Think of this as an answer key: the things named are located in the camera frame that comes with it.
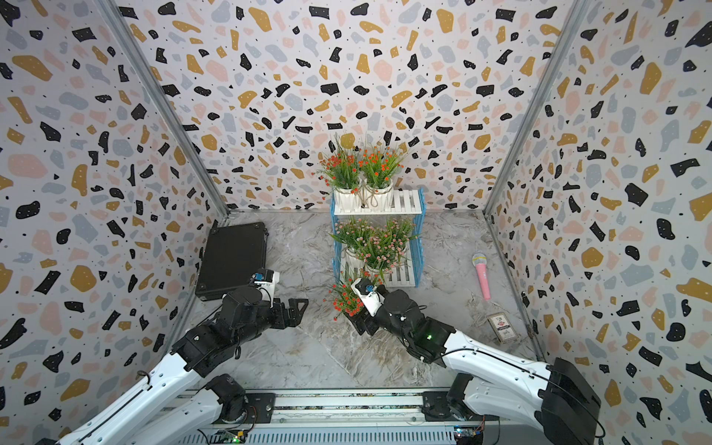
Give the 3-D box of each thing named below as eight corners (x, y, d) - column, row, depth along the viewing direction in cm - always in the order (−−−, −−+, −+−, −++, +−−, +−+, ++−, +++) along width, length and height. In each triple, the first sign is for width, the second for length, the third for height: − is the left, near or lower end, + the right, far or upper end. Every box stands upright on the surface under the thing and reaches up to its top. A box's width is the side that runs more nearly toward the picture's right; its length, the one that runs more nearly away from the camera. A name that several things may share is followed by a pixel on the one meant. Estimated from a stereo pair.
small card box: (500, 343, 88) (503, 341, 86) (487, 318, 94) (489, 315, 92) (515, 340, 89) (518, 337, 87) (502, 315, 94) (504, 312, 92)
